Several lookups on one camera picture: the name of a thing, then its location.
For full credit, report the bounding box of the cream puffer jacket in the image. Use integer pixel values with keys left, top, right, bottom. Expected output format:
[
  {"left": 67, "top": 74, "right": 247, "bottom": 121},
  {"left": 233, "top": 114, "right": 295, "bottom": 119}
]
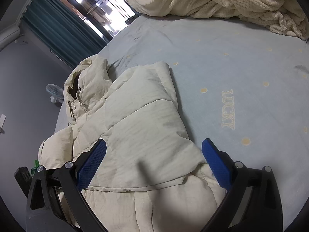
[{"left": 38, "top": 55, "right": 225, "bottom": 231}]

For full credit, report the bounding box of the black box on floor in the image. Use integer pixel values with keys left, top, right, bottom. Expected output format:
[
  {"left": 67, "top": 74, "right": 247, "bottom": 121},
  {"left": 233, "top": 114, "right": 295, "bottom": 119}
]
[{"left": 14, "top": 166, "right": 32, "bottom": 197}]

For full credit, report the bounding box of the light blue bed sheet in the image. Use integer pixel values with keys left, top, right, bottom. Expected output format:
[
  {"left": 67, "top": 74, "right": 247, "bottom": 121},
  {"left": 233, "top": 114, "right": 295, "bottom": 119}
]
[{"left": 54, "top": 14, "right": 309, "bottom": 231}]

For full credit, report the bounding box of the white standing fan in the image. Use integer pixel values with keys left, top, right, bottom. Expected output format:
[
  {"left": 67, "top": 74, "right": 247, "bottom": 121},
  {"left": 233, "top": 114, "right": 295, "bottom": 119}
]
[{"left": 46, "top": 84, "right": 64, "bottom": 104}]

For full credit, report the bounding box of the white air conditioner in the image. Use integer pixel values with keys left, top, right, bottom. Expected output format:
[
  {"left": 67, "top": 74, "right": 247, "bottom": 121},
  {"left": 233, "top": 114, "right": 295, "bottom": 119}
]
[{"left": 0, "top": 26, "right": 20, "bottom": 50}]

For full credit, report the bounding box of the teal curtain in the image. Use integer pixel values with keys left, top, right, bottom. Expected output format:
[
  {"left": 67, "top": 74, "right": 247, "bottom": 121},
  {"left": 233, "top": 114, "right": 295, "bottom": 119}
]
[{"left": 21, "top": 0, "right": 107, "bottom": 69}]

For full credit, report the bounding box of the cream knitted blanket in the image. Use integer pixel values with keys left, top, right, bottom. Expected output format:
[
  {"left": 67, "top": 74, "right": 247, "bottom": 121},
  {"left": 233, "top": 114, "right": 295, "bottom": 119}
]
[{"left": 126, "top": 0, "right": 308, "bottom": 40}]

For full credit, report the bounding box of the window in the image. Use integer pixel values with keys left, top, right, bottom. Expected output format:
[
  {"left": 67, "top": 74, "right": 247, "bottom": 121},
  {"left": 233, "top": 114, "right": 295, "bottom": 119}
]
[{"left": 60, "top": 0, "right": 138, "bottom": 41}]

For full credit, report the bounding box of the white wall socket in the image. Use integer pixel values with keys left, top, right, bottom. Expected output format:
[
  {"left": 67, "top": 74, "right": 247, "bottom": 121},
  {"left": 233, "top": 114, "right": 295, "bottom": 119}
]
[{"left": 0, "top": 114, "right": 6, "bottom": 132}]

